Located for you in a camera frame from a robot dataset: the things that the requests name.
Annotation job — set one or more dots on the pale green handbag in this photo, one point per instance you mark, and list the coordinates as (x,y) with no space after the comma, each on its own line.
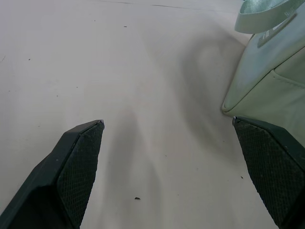
(269,69)

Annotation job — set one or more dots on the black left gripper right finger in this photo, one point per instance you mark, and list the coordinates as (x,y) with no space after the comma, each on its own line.
(274,167)

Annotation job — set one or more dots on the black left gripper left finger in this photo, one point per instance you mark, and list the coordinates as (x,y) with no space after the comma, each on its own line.
(66,171)

